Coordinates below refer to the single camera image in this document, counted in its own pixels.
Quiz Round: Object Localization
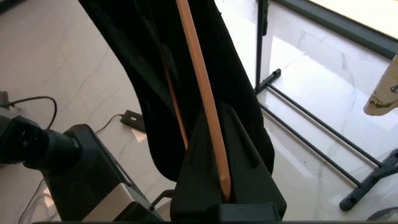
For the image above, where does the window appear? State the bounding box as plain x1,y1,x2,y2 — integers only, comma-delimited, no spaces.
273,0,398,60

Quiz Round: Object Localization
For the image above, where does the cream printed garment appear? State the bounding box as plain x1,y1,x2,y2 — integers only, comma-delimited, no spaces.
363,54,398,116

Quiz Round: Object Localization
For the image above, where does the black garment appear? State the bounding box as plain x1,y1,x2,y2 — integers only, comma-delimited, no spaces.
77,0,276,183

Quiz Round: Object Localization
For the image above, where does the black power adapter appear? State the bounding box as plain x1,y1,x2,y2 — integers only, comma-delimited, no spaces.
120,109,147,134

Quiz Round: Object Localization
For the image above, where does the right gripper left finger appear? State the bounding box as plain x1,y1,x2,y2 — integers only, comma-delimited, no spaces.
170,108,223,222

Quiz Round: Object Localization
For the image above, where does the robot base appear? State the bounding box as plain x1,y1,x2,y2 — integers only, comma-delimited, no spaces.
43,124,175,222

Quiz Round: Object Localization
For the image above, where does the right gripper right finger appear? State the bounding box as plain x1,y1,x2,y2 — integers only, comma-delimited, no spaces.
216,103,287,218

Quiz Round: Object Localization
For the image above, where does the thin black cable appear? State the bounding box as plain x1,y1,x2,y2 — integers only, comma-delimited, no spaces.
9,95,58,130

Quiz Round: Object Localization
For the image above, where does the pink clothes hanger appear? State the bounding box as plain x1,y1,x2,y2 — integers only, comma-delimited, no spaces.
146,0,233,202

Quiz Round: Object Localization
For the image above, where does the black clothes rack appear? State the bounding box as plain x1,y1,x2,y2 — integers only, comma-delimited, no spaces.
254,0,398,212

